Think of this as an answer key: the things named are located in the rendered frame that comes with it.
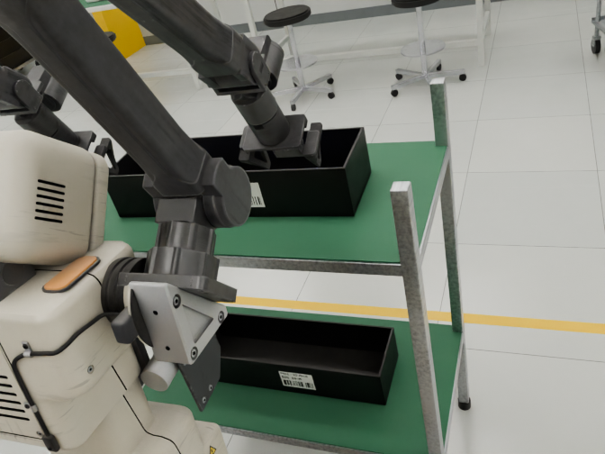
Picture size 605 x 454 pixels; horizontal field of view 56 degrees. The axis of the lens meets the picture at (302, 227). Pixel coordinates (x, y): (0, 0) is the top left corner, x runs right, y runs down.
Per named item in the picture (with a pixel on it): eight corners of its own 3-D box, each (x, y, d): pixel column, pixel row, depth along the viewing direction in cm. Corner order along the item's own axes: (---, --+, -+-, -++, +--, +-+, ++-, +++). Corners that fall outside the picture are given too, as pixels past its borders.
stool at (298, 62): (283, 86, 456) (264, 6, 422) (346, 81, 436) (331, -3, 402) (260, 113, 419) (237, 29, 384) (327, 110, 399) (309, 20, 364)
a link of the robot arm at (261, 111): (223, 102, 84) (258, 99, 81) (233, 66, 86) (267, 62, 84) (243, 131, 89) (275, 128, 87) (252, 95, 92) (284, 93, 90)
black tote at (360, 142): (119, 217, 134) (100, 177, 128) (155, 178, 147) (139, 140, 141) (354, 216, 113) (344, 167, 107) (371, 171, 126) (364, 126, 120)
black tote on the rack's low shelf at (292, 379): (196, 378, 169) (185, 353, 163) (221, 336, 182) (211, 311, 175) (385, 405, 147) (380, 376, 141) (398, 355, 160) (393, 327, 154)
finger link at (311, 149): (297, 149, 103) (278, 117, 95) (334, 147, 100) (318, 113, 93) (290, 181, 100) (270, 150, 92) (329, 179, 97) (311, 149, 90)
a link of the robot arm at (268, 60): (195, 70, 80) (250, 64, 77) (214, 11, 85) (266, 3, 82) (232, 122, 90) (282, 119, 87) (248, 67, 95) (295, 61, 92)
